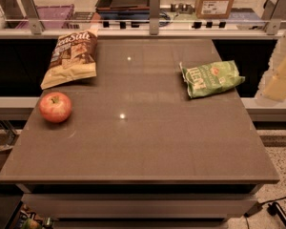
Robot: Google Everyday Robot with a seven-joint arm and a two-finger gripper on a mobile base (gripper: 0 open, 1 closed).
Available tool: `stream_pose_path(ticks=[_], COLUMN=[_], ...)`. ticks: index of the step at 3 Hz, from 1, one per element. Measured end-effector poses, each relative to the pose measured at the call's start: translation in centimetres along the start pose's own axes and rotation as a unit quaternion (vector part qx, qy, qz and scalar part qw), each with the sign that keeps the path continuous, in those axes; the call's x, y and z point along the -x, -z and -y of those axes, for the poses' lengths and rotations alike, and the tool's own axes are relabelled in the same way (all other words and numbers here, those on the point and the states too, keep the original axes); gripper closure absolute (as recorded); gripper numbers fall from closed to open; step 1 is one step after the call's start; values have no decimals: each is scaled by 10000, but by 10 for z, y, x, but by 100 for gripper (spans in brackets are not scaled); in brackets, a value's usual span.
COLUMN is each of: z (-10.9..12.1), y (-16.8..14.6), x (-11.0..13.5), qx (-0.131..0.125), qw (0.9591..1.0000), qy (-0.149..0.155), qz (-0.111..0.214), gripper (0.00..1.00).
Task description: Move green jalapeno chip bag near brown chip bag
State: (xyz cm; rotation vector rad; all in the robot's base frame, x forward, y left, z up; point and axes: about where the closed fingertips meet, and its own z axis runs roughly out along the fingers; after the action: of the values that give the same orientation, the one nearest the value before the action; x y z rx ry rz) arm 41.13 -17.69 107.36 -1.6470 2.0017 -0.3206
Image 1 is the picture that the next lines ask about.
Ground green jalapeno chip bag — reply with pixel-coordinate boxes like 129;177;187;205
179;60;245;98

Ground left metal rail bracket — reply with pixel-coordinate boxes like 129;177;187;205
21;0;44;34

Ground middle metal rail bracket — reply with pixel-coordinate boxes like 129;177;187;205
149;0;160;35

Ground black floor cable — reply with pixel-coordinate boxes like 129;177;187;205
244;188;286;229

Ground red apple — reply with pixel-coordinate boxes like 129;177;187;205
38;92;72;123

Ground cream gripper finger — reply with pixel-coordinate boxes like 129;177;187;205
256;31;286;103

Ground cardboard box with label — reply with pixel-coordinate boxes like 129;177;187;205
194;0;234;19

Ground purple plastic crate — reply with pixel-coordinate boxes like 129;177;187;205
17;4;74;30

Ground metal rail bracket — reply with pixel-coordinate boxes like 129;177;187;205
263;0;286;35
21;0;44;34
149;0;160;35

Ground colourful items under table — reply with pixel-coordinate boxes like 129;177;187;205
11;204;54;229

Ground right metal rail bracket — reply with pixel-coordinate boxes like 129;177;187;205
263;0;286;35

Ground brown sea salt chip bag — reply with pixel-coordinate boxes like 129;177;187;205
40;29;98;90

